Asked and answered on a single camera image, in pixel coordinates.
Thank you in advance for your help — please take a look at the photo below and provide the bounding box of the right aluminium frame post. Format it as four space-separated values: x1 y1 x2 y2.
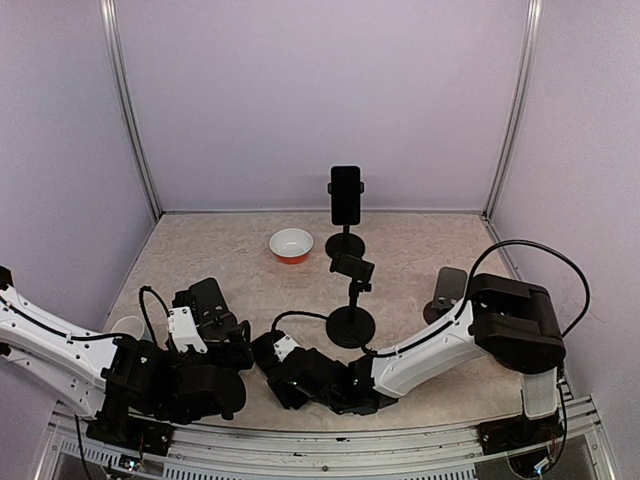
483 0 544 223

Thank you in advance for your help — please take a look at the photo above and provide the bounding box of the right flat black phone stand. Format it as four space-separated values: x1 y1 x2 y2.
423 267 468 324

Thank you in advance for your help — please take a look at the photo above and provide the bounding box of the light blue mug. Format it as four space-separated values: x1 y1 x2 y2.
110 315 151 340

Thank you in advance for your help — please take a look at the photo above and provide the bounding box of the flat black phone stand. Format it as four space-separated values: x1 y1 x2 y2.
423 267 468 324
188 277 237 341

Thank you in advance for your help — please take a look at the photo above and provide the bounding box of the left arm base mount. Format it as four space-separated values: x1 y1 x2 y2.
86 417 175 457

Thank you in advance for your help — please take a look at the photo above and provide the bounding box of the black teal phone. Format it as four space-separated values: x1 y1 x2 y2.
327 166 364 226

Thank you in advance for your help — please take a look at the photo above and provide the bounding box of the left aluminium frame post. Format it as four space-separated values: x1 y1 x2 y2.
99 0 164 223

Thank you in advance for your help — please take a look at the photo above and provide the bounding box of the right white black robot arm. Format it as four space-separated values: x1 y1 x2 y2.
252 273 566 444

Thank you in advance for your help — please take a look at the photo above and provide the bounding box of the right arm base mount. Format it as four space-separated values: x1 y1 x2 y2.
477 413 565 455

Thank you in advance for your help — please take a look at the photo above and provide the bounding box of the left flat black phone stand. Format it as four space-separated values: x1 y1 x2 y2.
188 277 237 341

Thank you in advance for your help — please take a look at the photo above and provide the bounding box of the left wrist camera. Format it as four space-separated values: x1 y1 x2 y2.
167 290 208 354

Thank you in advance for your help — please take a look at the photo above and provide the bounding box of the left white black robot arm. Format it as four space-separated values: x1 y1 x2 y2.
1 268 254 449

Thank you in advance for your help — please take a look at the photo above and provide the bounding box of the black pole phone stand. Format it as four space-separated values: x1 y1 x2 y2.
325 225 366 258
326 252 376 349

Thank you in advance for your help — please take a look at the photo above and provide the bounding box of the aluminium frame post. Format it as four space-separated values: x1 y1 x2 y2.
99 0 164 223
483 0 544 223

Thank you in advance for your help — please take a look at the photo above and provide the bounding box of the orange white bowl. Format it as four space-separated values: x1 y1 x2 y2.
269 228 314 265

